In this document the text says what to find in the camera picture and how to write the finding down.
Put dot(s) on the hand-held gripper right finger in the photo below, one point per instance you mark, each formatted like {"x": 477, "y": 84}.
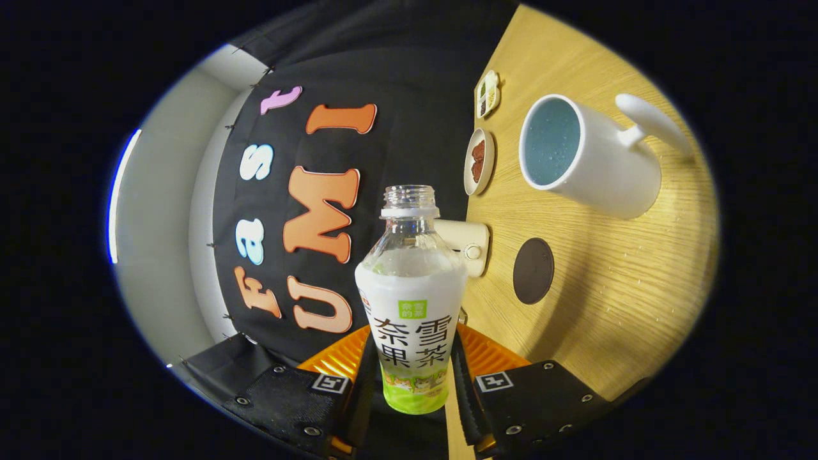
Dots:
{"x": 470, "y": 409}

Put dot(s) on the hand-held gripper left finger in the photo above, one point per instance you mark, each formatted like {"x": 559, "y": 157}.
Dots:
{"x": 361, "y": 396}

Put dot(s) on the clear juice bottle white label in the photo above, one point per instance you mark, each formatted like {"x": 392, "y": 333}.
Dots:
{"x": 412, "y": 300}

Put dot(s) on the dark brown round coaster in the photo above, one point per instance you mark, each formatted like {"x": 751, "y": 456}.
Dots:
{"x": 533, "y": 271}

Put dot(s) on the small cream toaster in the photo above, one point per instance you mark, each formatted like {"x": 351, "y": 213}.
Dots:
{"x": 470, "y": 246}

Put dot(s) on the wooden table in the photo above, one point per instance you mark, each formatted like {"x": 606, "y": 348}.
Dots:
{"x": 607, "y": 306}

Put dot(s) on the round plate with brown food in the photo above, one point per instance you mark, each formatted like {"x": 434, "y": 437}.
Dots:
{"x": 479, "y": 161}

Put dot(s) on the bright ceiling light panel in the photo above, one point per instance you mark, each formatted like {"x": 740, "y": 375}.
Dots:
{"x": 118, "y": 204}

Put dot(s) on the white compartment food tray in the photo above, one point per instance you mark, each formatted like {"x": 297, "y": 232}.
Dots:
{"x": 487, "y": 94}

